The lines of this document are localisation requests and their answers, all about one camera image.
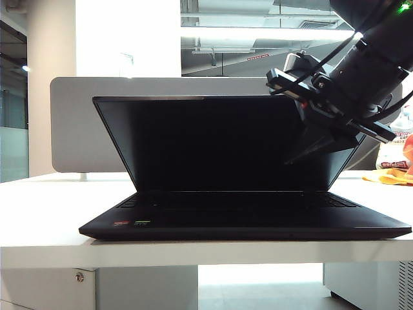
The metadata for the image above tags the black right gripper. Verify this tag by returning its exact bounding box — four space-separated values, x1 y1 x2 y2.
266 67 398 165

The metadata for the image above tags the black laptop computer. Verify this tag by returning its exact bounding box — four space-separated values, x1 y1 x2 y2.
78 95 413 242

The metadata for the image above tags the white plastic bag red print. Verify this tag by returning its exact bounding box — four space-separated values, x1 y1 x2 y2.
377 109 413 171

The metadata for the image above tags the yellow cloth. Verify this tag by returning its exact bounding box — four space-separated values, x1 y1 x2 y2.
361 167 413 187

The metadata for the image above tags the red orange plastic item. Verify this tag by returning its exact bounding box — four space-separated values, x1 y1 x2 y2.
403 133 413 178

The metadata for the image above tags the ceiling air vent grille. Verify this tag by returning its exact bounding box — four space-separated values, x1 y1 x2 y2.
298 19 339 30

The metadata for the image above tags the long ceiling light strip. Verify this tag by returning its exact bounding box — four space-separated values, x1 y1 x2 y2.
179 26 358 41

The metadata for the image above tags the white vented cabinet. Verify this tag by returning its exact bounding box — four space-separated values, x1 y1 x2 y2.
322 260 413 310

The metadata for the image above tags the white desk support panel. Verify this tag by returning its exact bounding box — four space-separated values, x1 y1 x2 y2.
95 265 198 310

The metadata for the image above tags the grey felt desk divider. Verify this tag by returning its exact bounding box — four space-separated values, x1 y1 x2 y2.
50 76 403 174

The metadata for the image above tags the dark glass door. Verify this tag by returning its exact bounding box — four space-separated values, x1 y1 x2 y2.
0 21 28 183

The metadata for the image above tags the white drawer cabinet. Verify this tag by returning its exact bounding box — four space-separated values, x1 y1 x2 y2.
0 267 97 310

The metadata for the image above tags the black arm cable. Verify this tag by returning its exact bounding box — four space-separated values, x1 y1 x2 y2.
364 90 413 123
267 31 366 98

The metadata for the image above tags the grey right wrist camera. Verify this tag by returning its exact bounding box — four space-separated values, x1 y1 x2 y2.
283 50 323 78

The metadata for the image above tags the metal ceiling rail bracket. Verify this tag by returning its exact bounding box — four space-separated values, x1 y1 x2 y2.
191 37 256 55

